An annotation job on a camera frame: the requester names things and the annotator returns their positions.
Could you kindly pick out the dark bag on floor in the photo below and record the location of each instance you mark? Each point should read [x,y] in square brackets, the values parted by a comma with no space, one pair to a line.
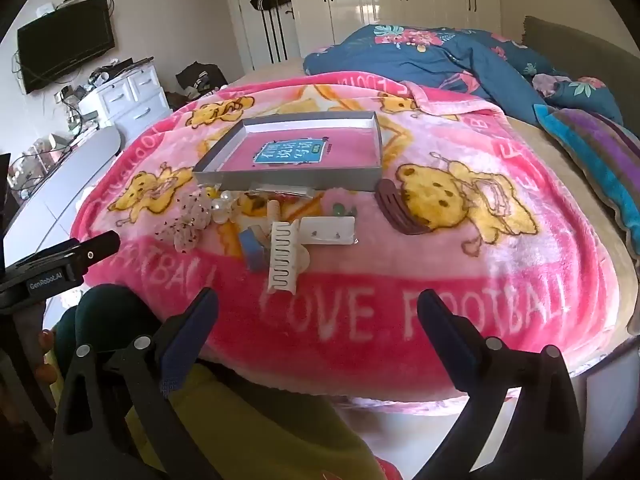
[200,77]

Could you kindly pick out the person's yellow pants leg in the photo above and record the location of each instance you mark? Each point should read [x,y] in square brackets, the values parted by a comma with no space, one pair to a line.
[260,430]

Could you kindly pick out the blue floral duvet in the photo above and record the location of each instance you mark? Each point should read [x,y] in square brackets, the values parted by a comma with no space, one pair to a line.
[425,60]

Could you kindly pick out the blue hair accessory card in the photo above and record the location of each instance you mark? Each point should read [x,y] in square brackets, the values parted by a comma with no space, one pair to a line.
[252,252]

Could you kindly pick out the white drawer chest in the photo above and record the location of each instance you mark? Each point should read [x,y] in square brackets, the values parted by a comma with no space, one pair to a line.
[140,92]

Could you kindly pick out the olive green headboard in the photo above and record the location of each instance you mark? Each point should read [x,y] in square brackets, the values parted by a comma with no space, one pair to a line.
[575,45]

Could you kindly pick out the purple floral pillow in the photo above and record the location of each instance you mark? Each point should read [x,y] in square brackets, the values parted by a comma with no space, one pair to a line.
[550,85]

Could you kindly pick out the pile of household clutter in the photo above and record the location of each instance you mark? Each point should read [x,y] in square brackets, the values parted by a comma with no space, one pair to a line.
[100,80]

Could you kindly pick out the pearl hair clip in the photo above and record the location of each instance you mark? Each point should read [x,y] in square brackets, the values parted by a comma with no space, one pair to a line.
[222,205]

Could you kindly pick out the earring card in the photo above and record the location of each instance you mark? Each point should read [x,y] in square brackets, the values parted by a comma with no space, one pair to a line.
[330,230]

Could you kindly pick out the striped teal purple pillow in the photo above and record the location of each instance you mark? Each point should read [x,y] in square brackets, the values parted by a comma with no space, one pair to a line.
[590,150]

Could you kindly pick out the white router box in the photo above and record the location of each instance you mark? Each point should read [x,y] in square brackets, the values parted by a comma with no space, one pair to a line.
[45,9]

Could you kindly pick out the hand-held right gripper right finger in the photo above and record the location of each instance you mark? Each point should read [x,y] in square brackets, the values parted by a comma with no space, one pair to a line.
[442,332]

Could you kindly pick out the person's dark green garment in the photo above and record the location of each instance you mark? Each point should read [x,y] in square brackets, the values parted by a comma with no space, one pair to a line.
[115,315]

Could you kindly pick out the grey jewelry box pink inside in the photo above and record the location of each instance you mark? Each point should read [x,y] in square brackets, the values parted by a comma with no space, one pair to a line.
[350,150]

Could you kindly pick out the pink printed blanket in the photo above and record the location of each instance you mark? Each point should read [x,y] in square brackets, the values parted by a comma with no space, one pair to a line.
[500,270]

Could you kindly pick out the white door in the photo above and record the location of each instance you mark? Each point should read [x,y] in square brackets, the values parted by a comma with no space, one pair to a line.
[260,45]

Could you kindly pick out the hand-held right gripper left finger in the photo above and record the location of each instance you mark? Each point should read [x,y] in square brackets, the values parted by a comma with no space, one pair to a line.
[187,342]

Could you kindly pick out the clear storage organizer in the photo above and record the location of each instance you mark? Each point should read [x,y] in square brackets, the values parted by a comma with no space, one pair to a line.
[45,152]

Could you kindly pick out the cream small tube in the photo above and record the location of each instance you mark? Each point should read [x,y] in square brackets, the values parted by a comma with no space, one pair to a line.
[275,210]

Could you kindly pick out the clear plastic packet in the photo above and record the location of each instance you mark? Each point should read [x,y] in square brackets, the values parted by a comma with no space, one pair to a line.
[280,191]

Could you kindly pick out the white rounded desk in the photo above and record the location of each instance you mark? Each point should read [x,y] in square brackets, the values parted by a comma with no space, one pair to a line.
[75,170]

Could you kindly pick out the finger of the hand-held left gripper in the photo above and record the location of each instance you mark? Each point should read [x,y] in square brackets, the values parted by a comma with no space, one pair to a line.
[95,252]

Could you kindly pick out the yellow small hair clip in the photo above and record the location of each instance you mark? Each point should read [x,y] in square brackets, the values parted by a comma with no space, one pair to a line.
[210,193]

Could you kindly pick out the sequined sheer hair bow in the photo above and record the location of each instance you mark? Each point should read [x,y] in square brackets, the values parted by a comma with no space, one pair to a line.
[190,220]

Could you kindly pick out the black wall television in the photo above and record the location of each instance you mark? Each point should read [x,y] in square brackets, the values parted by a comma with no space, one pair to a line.
[65,42]

